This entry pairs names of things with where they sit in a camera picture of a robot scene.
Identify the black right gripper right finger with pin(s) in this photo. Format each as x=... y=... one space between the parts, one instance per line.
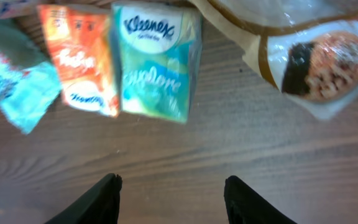
x=246 y=206

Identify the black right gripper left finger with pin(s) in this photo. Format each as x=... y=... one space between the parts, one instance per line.
x=100 y=204

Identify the teal snack wrapper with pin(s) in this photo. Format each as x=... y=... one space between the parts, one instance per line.
x=29 y=82

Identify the orange tissue pack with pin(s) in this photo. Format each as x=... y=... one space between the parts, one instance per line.
x=77 y=39

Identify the teal tissue pack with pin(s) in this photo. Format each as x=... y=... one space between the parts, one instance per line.
x=160 y=50

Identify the beige dried food pouch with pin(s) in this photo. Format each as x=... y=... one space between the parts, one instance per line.
x=307 y=49

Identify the green lid jar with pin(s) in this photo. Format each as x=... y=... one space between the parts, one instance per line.
x=17 y=8

